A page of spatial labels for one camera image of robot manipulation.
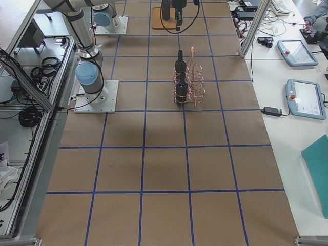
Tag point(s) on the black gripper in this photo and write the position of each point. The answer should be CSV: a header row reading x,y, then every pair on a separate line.
x,y
177,5

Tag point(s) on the dark wine bottle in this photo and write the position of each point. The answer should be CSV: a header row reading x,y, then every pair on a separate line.
x,y
166,9
181,89
180,64

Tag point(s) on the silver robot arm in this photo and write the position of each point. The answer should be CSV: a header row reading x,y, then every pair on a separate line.
x,y
88,71
108,11

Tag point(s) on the far teach pendant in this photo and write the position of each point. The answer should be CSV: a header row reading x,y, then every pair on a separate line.
x,y
296,53

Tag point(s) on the teach pendant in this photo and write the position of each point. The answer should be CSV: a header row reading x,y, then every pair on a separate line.
x,y
296,53
304,99

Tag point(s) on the black power adapter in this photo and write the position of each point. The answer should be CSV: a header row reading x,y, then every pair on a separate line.
x,y
271,111

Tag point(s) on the near teach pendant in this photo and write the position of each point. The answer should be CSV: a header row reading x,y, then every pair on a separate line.
x,y
304,99

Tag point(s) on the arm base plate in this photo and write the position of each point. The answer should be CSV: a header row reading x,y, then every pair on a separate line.
x,y
105,102
114,27

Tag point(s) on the copper wire bottle basket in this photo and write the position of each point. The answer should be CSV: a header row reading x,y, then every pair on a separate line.
x,y
195,80

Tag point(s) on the aluminium frame post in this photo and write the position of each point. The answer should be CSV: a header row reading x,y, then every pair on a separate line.
x,y
257,20

